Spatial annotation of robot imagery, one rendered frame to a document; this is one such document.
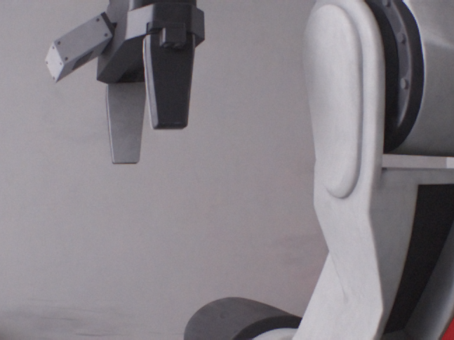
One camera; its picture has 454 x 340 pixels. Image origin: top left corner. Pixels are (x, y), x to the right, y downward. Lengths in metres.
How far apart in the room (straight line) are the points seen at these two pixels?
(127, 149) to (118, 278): 0.83
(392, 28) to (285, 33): 1.02
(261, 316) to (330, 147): 0.35
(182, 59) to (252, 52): 1.02
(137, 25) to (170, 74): 0.04
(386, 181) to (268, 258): 1.00
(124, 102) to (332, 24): 0.16
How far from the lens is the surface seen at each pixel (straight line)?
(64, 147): 1.30
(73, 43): 0.48
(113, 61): 0.50
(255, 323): 0.82
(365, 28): 0.49
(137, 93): 0.55
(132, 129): 0.54
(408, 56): 0.48
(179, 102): 0.44
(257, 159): 1.46
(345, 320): 0.59
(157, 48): 0.44
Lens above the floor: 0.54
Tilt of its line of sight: 2 degrees down
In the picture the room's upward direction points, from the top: 1 degrees clockwise
